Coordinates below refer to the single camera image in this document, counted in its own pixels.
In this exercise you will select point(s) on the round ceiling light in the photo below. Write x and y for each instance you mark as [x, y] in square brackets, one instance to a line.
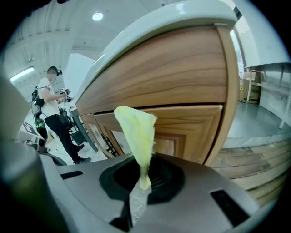
[97, 16]

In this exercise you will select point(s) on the yellow cloth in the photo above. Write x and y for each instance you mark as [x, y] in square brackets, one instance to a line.
[141, 132]

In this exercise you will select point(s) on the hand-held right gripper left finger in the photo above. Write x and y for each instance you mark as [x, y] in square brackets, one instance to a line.
[91, 193]

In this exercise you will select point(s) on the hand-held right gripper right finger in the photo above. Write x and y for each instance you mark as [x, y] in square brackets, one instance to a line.
[186, 216]

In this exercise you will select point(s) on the long white table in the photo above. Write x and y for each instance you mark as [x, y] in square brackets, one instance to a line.
[268, 64]

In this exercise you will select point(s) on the brown cardboard box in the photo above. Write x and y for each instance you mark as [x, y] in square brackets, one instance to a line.
[250, 91]

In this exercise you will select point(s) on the wooden vanity cabinet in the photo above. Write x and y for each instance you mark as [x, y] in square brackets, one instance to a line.
[159, 68]

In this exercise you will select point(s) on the wooden step platform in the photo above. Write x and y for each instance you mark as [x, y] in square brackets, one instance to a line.
[250, 163]

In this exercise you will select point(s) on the ceiling tube light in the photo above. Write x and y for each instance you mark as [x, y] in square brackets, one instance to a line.
[21, 74]

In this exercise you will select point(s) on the grey metal table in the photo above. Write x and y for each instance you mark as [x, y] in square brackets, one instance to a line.
[83, 127]

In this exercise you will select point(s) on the wooden cabinet door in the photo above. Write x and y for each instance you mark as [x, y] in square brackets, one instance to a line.
[93, 132]
[193, 127]

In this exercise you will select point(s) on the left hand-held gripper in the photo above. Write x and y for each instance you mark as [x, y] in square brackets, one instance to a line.
[34, 142]

